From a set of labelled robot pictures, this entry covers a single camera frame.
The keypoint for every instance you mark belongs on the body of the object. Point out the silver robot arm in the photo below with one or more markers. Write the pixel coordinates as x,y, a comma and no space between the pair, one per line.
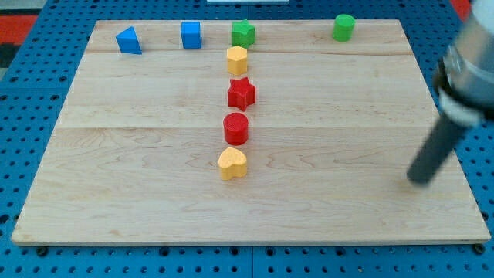
464,75

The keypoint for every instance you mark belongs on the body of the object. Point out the wooden board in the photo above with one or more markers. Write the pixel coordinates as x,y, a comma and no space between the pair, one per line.
133,157

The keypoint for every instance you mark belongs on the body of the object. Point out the red cylinder block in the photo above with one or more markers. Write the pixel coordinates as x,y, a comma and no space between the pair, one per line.
236,128

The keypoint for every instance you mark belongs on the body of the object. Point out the yellow heart block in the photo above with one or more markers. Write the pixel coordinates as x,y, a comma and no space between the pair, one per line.
232,163

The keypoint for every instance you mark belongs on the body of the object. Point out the red star block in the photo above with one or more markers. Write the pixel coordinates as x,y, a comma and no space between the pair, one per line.
241,93

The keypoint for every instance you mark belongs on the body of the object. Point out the yellow hexagon block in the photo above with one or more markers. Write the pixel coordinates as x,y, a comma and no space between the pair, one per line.
237,60

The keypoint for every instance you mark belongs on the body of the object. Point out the green star block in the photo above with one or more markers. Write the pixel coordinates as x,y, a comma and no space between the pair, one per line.
242,34

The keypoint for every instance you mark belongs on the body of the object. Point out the blue cube block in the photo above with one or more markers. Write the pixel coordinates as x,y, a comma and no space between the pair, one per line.
191,35

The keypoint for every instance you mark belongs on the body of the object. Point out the green cylinder block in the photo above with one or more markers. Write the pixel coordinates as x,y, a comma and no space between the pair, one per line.
343,27

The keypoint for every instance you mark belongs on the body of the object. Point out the blue triangle block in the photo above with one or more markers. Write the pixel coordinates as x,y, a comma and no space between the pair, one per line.
128,41

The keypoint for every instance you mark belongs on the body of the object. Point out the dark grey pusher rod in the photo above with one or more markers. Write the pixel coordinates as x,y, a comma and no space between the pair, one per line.
439,144

